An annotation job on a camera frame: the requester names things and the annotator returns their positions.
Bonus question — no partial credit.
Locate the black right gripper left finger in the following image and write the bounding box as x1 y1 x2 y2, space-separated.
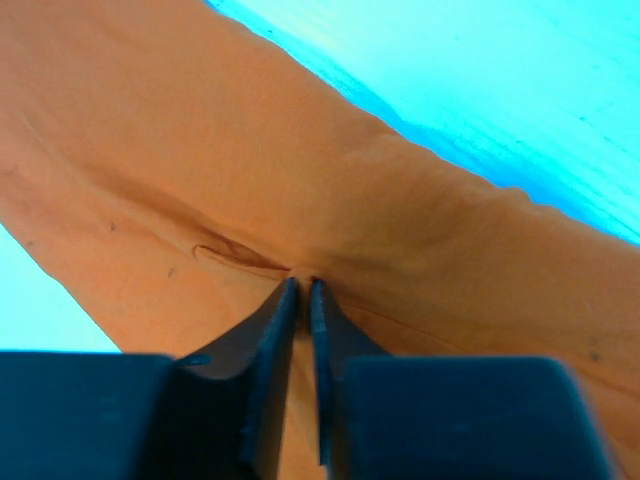
1 279 298 479

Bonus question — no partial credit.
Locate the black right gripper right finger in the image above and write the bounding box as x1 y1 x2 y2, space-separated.
309 280 617 479

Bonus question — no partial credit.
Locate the orange t shirt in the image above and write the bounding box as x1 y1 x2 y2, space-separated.
1 1 639 479

